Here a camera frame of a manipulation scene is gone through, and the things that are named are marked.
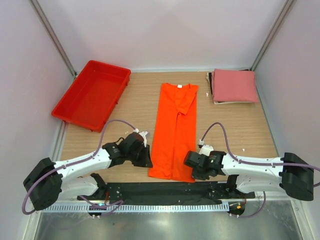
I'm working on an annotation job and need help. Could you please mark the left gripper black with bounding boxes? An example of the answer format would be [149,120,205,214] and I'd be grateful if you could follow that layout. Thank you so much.
[126,143,153,167]

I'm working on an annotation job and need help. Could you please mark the orange t shirt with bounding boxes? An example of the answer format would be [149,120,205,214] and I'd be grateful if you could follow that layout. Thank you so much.
[148,83,199,183]

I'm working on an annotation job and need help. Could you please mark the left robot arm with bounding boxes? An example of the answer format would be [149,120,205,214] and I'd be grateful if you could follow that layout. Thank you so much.
[23,131,153,211]

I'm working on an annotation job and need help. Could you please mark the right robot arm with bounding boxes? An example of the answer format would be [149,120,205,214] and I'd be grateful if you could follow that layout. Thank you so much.
[184,149,314,202]

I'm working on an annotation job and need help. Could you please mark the red plastic bin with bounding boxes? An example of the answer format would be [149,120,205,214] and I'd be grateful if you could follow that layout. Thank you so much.
[51,60,131,133]

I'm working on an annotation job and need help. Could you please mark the folded pink t shirt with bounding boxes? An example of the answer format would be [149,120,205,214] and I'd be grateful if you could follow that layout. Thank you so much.
[210,69,259,104]

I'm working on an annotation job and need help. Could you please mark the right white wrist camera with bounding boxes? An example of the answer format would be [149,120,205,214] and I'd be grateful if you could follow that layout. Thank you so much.
[198,139,214,156]

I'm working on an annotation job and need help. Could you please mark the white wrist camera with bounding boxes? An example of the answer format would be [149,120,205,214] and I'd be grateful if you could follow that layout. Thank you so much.
[133,128,150,147]
[198,139,214,156]

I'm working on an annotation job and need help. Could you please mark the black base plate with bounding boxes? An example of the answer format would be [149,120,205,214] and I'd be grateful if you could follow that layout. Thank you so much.
[85,181,256,206]

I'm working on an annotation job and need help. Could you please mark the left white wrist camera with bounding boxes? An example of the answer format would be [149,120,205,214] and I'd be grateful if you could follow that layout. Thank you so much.
[133,128,150,147]

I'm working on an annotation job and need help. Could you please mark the slotted cable duct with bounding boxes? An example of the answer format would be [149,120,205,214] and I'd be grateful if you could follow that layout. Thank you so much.
[42,202,229,214]

